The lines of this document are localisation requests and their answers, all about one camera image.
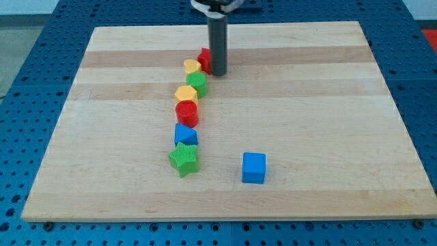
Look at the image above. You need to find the green star block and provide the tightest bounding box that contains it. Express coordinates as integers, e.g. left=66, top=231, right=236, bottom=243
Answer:
left=169, top=142, right=199, bottom=178

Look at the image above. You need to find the blue cube block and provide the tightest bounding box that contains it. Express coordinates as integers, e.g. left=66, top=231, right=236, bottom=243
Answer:
left=242, top=152, right=266, bottom=184

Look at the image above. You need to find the red cylinder block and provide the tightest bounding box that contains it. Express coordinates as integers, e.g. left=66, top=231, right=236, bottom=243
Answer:
left=175, top=100, right=199, bottom=128

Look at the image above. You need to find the blue triangle block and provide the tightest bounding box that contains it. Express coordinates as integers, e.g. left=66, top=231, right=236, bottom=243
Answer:
left=174, top=123, right=199, bottom=146

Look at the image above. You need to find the yellow hexagon block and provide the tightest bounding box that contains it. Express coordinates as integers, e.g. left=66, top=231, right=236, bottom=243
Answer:
left=174, top=85, right=198, bottom=105

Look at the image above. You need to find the green cylinder block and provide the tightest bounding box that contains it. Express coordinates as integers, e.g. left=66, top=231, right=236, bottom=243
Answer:
left=186, top=72, right=208, bottom=98

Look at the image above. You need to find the yellow heart block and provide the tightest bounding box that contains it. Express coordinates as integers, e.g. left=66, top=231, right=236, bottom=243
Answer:
left=184, top=59, right=202, bottom=75

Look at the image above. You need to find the red block behind pusher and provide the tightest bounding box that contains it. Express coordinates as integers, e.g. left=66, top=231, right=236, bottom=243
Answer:
left=197, top=48, right=212, bottom=75

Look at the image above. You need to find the wooden board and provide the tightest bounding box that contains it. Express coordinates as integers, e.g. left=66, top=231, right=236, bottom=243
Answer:
left=21, top=21, right=436, bottom=222

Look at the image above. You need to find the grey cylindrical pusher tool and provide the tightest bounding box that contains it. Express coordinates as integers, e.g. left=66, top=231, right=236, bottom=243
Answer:
left=208, top=16, right=227, bottom=77

